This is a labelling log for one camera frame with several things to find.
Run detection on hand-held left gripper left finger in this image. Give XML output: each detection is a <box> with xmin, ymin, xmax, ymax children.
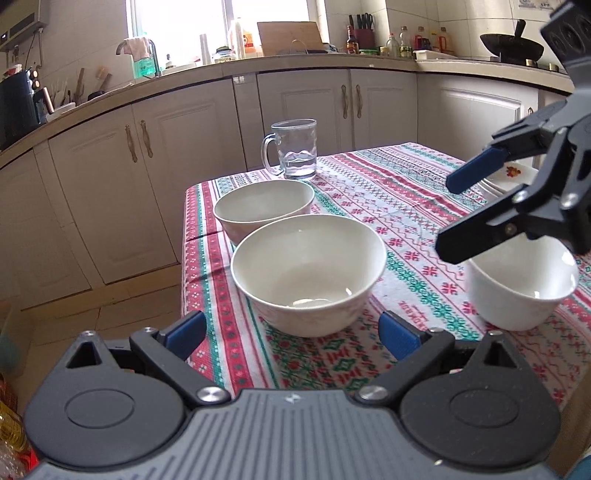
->
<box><xmin>53</xmin><ymin>310</ymin><xmax>232</xmax><ymax>409</ymax></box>

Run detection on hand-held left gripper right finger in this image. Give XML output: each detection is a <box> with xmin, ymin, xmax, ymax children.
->
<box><xmin>355</xmin><ymin>311</ymin><xmax>532</xmax><ymax>409</ymax></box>

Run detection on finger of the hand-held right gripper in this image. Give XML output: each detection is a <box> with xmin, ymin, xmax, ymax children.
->
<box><xmin>445</xmin><ymin>104</ymin><xmax>573</xmax><ymax>195</ymax></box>
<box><xmin>436</xmin><ymin>182</ymin><xmax>571</xmax><ymax>265</ymax></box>

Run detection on white bowl with pink flowers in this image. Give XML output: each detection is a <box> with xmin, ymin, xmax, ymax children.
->
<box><xmin>213</xmin><ymin>180</ymin><xmax>316</xmax><ymax>245</ymax></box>
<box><xmin>466</xmin><ymin>233</ymin><xmax>580</xmax><ymax>332</ymax></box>
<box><xmin>231</xmin><ymin>214</ymin><xmax>387</xmax><ymax>337</ymax></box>

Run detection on red green patterned tablecloth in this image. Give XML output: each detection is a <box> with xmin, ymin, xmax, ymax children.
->
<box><xmin>182</xmin><ymin>142</ymin><xmax>591</xmax><ymax>407</ymax></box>

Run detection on black wok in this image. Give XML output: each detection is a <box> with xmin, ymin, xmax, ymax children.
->
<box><xmin>479</xmin><ymin>19</ymin><xmax>546</xmax><ymax>64</ymax></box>

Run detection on knife block with knives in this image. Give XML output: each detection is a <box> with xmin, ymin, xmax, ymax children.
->
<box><xmin>348</xmin><ymin>13</ymin><xmax>376</xmax><ymax>49</ymax></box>

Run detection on clear glass mug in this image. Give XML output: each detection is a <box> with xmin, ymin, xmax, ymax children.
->
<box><xmin>261</xmin><ymin>119</ymin><xmax>319</xmax><ymax>181</ymax></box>

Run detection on white kitchen cabinets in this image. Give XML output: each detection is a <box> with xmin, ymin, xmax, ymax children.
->
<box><xmin>0</xmin><ymin>65</ymin><xmax>591</xmax><ymax>315</ymax></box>

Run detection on yellow oil bottle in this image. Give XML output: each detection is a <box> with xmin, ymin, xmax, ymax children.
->
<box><xmin>0</xmin><ymin>397</ymin><xmax>29</xmax><ymax>462</ymax></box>

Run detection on wooden cutting board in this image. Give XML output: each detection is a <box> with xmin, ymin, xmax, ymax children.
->
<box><xmin>257</xmin><ymin>21</ymin><xmax>324</xmax><ymax>55</ymax></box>

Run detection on utensil holder with chopsticks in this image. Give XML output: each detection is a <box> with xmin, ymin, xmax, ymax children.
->
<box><xmin>48</xmin><ymin>67</ymin><xmax>114</xmax><ymax>110</ymax></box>

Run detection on black air fryer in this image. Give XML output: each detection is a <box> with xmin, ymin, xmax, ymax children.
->
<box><xmin>0</xmin><ymin>69</ymin><xmax>47</xmax><ymax>147</ymax></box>

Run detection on metal sink faucet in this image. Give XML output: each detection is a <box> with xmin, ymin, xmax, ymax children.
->
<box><xmin>115</xmin><ymin>38</ymin><xmax>162</xmax><ymax>77</ymax></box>

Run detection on pink cloth on faucet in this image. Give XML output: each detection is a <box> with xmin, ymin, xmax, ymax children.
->
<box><xmin>124</xmin><ymin>38</ymin><xmax>151</xmax><ymax>61</ymax></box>

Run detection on white water heater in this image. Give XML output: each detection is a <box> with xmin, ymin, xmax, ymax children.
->
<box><xmin>0</xmin><ymin>0</ymin><xmax>51</xmax><ymax>51</ymax></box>

